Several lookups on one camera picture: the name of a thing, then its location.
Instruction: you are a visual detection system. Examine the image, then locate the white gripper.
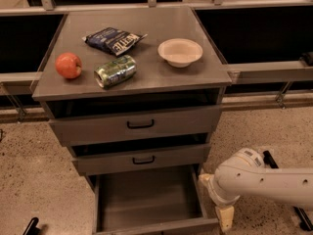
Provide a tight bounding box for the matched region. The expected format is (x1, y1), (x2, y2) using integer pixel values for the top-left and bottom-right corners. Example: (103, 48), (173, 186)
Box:
(199, 173), (240, 232)

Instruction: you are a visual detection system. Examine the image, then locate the grey bottom drawer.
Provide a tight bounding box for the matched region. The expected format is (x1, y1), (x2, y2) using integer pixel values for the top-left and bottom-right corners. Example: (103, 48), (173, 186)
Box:
(92, 165), (218, 235)

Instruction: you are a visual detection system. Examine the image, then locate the grey drawer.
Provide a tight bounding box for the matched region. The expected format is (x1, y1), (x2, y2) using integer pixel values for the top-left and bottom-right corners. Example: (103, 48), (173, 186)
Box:
(50, 106), (221, 146)
(72, 144), (210, 175)
(92, 165), (218, 235)

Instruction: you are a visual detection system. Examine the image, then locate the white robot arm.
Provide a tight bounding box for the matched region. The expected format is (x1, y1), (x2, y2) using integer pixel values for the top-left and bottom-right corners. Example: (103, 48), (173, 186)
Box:
(199, 148), (313, 232)

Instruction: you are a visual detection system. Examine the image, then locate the grey middle drawer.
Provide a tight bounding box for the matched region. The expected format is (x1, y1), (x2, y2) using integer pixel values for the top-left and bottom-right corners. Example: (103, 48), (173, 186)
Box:
(72, 144), (210, 175)

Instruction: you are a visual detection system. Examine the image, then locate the grey metal drawer cabinet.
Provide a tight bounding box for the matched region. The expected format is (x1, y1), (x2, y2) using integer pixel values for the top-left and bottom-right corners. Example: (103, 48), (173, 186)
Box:
(31, 5), (233, 178)

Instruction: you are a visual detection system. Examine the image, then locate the grey top drawer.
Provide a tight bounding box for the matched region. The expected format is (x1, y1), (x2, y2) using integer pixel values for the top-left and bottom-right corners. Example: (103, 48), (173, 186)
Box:
(50, 106), (221, 146)

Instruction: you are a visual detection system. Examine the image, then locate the white bowl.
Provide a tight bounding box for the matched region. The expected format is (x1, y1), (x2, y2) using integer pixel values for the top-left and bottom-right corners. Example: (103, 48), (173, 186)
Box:
(157, 38), (203, 68)

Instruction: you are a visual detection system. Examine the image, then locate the green soda can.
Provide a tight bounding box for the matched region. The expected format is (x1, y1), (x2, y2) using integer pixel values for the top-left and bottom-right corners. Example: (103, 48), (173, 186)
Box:
(94, 55), (137, 88)

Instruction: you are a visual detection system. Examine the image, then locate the blue kettle chips bag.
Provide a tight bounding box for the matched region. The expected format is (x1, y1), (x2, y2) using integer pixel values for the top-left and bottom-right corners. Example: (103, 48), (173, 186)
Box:
(82, 27), (147, 57)

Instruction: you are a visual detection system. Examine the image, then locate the black object bottom left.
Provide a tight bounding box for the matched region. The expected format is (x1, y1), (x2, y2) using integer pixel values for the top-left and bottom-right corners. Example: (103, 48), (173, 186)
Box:
(22, 217), (40, 235)

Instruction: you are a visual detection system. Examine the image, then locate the red apple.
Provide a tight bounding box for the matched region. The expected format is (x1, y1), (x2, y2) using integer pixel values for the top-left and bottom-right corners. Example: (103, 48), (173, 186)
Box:
(55, 52), (82, 79)

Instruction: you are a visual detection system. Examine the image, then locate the grey metal rail right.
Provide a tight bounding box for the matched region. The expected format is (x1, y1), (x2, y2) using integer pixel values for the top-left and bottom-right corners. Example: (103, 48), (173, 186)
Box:
(225, 61), (313, 84)

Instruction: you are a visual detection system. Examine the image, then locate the grey metal rail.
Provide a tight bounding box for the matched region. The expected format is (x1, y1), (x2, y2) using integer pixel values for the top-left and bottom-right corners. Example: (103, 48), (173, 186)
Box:
(225, 61), (313, 84)
(0, 71), (42, 95)

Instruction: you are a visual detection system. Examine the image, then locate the grey metal rail left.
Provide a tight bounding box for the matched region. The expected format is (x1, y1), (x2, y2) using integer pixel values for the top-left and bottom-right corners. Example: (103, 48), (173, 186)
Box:
(0, 71), (42, 95)

